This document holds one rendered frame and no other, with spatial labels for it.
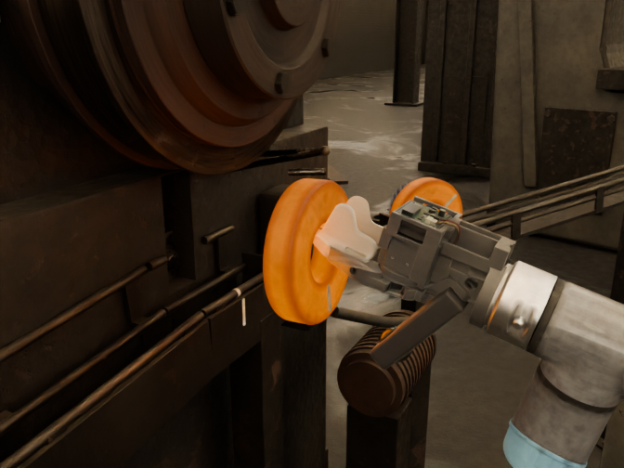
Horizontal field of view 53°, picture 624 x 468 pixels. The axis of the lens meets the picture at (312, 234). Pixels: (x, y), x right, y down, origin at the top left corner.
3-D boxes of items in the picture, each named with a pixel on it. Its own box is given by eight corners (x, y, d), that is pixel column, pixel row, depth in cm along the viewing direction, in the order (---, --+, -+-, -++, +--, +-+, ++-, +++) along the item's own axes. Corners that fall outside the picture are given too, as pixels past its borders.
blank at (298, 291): (253, 206, 60) (283, 210, 59) (324, 161, 73) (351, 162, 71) (269, 345, 66) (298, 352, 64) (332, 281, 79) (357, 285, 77)
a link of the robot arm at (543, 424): (590, 452, 67) (635, 370, 63) (563, 512, 58) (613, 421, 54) (521, 412, 71) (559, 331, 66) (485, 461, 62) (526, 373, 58)
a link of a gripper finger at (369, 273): (344, 236, 66) (420, 268, 63) (340, 251, 67) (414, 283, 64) (324, 249, 62) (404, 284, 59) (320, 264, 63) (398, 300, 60)
